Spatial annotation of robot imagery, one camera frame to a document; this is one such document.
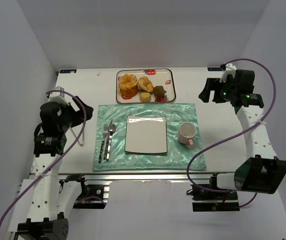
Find metal bread tongs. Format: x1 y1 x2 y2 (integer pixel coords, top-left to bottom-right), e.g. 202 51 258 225
69 116 86 149

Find golden croissant bread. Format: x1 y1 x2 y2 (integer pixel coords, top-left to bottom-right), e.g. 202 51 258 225
138 76 154 93

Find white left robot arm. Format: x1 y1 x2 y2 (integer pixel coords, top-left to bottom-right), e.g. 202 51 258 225
17 96 93 240

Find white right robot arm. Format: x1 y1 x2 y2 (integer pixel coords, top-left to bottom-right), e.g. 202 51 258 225
199 69 286 194

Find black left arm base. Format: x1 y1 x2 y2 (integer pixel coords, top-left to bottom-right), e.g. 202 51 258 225
58 174 106 209

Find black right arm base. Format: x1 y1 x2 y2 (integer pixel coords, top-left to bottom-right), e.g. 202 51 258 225
186 185 240 212

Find sugared orange bundt bread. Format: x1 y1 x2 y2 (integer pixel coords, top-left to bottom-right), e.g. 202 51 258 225
118 73 138 97

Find strawberry print serving tray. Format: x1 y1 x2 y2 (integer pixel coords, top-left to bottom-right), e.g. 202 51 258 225
116 68 176 104

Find pink white mug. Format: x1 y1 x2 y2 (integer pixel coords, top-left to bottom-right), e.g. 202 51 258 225
178 122 197 148

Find brown chocolate croissant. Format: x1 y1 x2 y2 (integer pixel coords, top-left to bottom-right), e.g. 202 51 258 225
153 85 167 98

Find small round pale bun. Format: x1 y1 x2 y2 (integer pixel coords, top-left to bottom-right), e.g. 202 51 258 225
140 91 151 103

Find white square plate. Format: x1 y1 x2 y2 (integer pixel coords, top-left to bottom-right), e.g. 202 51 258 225
125 115 168 155

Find teal satin placemat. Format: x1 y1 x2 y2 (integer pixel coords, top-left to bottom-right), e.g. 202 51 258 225
92 103 206 172

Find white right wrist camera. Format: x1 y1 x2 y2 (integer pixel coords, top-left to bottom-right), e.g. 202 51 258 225
220 63 237 83

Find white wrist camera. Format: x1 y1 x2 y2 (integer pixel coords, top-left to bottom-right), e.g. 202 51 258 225
220 63 237 83
46 86 75 116

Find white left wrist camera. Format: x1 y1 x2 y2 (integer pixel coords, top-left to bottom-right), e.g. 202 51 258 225
46 86 75 116

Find silver fork patterned handle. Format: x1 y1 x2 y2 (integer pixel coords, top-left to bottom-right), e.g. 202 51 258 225
98 123 108 163

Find silver knife patterned handle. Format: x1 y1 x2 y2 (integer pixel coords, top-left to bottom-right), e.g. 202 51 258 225
104 120 116 162

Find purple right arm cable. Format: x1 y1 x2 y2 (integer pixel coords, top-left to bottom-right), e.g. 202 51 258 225
186 58 277 209

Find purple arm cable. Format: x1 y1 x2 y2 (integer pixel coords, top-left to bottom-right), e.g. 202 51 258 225
0 89 87 240
186 58 277 209

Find aluminium table frame rail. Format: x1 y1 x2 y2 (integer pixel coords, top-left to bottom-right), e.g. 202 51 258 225
57 172 233 183

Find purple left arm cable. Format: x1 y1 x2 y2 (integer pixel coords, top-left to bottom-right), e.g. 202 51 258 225
0 89 87 240

